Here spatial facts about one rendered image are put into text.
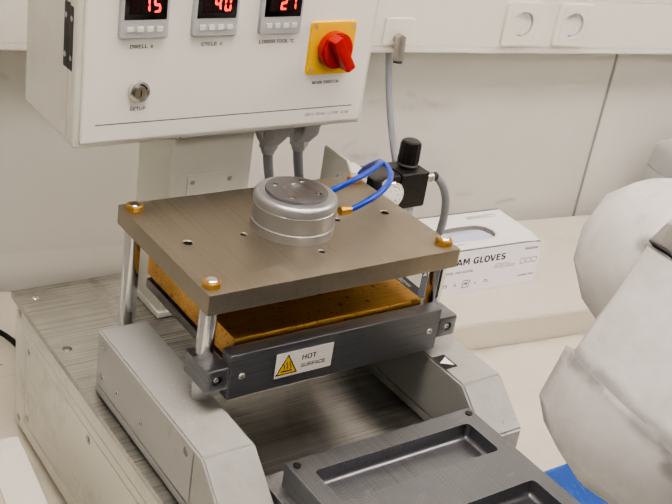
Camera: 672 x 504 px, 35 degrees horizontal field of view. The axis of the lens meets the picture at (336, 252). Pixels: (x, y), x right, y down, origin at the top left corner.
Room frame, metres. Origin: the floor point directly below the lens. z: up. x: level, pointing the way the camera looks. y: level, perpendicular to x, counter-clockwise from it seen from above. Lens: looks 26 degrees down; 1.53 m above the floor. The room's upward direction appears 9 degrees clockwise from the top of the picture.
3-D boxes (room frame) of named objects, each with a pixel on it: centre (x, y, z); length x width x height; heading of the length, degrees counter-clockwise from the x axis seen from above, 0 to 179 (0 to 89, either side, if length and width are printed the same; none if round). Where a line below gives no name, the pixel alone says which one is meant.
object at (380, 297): (0.90, 0.04, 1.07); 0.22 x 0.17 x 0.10; 128
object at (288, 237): (0.93, 0.05, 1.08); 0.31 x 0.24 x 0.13; 128
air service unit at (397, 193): (1.13, -0.05, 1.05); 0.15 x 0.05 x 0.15; 128
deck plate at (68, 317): (0.92, 0.07, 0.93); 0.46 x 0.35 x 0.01; 38
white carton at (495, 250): (1.49, -0.19, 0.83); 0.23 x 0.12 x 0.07; 125
